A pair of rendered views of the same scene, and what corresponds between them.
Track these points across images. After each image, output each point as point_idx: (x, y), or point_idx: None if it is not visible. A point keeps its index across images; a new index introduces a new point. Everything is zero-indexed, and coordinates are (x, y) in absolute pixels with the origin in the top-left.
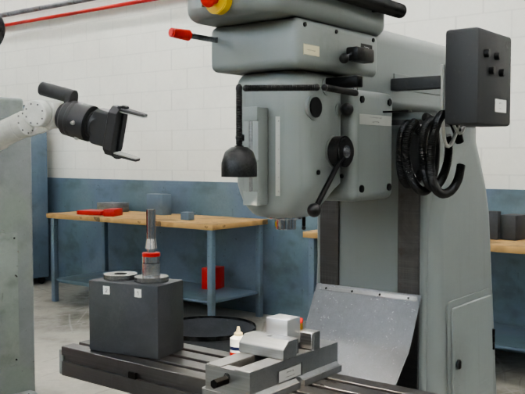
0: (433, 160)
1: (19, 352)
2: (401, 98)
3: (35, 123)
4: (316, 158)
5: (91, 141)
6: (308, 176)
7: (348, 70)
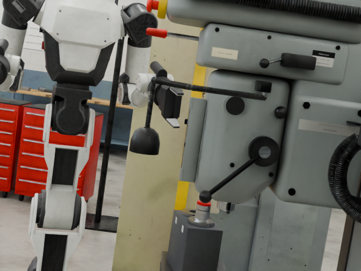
0: (339, 180)
1: (308, 261)
2: None
3: (137, 90)
4: (231, 151)
5: (159, 108)
6: (218, 166)
7: (287, 75)
